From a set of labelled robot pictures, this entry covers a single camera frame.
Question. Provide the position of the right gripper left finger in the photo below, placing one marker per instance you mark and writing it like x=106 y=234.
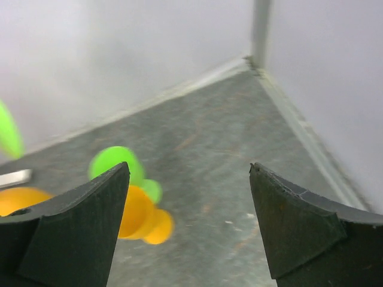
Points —
x=69 y=240

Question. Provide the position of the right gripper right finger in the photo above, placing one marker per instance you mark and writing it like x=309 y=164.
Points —
x=310 y=240

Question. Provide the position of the green wine glass front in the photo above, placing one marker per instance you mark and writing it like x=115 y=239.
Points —
x=11 y=140

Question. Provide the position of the green wine glass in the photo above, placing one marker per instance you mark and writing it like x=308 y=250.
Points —
x=11 y=140
x=111 y=156

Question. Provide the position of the orange wine glass right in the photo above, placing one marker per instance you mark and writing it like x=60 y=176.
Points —
x=141 y=219

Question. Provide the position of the green wine glass right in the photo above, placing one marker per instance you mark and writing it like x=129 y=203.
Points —
x=111 y=156

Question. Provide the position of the white clothes stand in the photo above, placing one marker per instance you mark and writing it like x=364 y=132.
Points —
x=15 y=178

